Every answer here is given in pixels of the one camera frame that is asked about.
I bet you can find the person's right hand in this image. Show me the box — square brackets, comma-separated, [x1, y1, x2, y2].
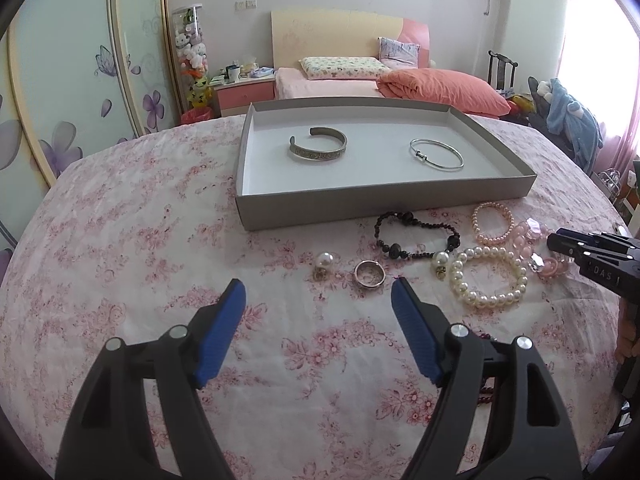
[616, 294, 640, 367]

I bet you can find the thin silver bangle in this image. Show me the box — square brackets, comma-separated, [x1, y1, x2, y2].
[409, 138, 465, 170]

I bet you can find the black office chair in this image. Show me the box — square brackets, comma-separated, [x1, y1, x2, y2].
[526, 76, 556, 133]

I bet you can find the floral print pillow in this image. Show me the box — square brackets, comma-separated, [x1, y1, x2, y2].
[298, 55, 395, 82]

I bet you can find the purple pillow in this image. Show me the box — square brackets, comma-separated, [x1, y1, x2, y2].
[377, 36, 422, 69]

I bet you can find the engraved silver cuff bracelet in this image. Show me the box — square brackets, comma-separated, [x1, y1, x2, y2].
[288, 127, 348, 163]

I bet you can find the black bead bracelet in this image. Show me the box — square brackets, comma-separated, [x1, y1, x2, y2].
[375, 211, 461, 262]

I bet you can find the white pearl bracelet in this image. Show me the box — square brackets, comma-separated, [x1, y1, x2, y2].
[449, 246, 529, 310]

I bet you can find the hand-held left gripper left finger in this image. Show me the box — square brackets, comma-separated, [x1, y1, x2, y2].
[54, 278, 247, 480]

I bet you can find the pink curtain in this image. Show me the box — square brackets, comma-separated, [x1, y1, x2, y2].
[560, 0, 640, 177]

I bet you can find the blue plush robe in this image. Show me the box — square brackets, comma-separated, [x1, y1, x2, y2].
[537, 77, 606, 176]

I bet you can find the dark red bead bracelet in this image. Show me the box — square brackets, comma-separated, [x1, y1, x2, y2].
[475, 332, 506, 411]

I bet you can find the flower print sliding wardrobe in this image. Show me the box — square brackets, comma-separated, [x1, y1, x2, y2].
[0, 0, 183, 281]

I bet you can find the pink crystal bracelet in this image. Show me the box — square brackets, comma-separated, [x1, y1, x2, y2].
[510, 219, 571, 281]

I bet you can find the pink pearl bracelet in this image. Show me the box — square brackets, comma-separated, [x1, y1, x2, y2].
[472, 202, 516, 246]

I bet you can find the colourful clothes pile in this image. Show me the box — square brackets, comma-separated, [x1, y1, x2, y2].
[500, 87, 533, 117]

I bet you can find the red trash bin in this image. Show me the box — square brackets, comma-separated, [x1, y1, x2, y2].
[180, 107, 213, 126]

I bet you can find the grey cardboard tray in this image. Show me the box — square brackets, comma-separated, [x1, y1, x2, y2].
[235, 97, 538, 232]

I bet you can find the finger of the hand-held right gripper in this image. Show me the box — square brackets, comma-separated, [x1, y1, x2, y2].
[575, 255, 640, 292]
[546, 228, 640, 262]

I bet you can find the clear tube of plush toys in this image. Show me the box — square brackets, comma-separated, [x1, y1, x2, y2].
[171, 5, 212, 111]

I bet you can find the beige and pink headboard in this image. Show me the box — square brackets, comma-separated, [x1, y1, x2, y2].
[271, 8, 432, 71]

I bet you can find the bed with pink sheet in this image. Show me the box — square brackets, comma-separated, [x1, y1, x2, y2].
[275, 66, 501, 118]

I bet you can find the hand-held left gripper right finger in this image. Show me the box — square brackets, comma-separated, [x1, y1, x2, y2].
[391, 276, 583, 480]

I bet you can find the folded orange quilt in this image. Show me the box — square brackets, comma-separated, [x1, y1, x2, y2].
[376, 68, 513, 117]

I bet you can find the pink and beige nightstand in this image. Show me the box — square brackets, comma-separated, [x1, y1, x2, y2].
[212, 75, 277, 120]

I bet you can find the dark wooden chair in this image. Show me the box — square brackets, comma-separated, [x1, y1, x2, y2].
[487, 50, 518, 93]

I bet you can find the silver ring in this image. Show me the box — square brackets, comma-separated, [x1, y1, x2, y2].
[353, 260, 387, 288]

